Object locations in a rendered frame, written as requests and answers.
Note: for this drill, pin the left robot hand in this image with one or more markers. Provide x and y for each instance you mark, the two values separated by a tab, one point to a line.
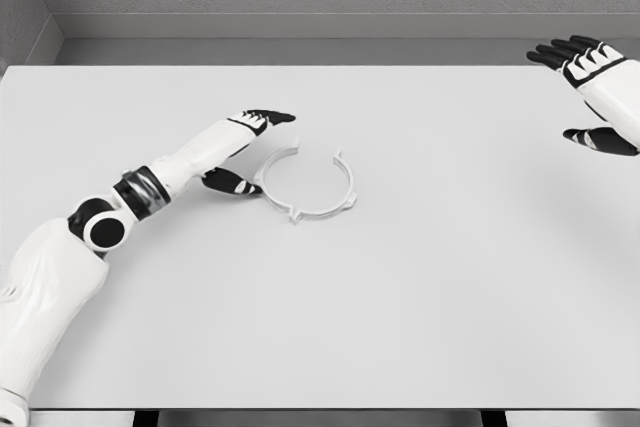
227	139

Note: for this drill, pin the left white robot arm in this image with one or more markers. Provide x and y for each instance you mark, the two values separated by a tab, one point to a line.
55	267

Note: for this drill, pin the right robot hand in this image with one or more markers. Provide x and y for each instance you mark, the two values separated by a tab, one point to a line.
612	92

